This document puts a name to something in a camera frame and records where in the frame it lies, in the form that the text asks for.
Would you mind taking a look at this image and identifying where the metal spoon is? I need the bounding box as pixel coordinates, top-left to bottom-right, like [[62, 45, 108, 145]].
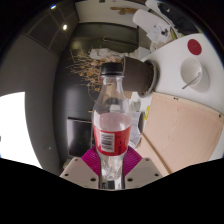
[[181, 71, 203, 91]]

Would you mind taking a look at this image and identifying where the white paper stack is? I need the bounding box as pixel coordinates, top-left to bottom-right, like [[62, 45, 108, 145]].
[[132, 7, 175, 44]]

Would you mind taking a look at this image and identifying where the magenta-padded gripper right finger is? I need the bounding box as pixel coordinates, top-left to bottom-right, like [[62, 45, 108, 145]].
[[122, 145, 164, 190]]

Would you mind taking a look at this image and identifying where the brown plant pot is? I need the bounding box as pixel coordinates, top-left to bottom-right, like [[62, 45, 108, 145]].
[[120, 55, 158, 98]]

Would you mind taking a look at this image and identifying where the white printed paper sheet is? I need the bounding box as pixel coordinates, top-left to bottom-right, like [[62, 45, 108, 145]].
[[128, 111, 144, 150]]

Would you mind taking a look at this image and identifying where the white cup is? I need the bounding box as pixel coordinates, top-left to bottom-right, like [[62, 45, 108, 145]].
[[180, 56, 211, 94]]

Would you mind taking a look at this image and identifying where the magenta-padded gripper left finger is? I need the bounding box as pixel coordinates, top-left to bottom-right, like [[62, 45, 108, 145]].
[[59, 146, 101, 190]]

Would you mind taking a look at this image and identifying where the clear red-labelled drink bottle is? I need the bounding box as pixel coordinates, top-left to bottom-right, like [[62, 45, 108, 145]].
[[91, 62, 134, 183]]

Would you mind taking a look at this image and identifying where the dried twig plant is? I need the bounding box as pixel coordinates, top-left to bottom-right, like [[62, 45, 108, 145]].
[[65, 48, 124, 102]]

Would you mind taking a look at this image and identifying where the flat round red coaster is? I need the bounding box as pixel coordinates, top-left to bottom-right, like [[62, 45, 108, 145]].
[[186, 38, 203, 56]]

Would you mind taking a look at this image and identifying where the light plywood panel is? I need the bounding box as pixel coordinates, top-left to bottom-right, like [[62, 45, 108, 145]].
[[135, 92, 224, 178]]

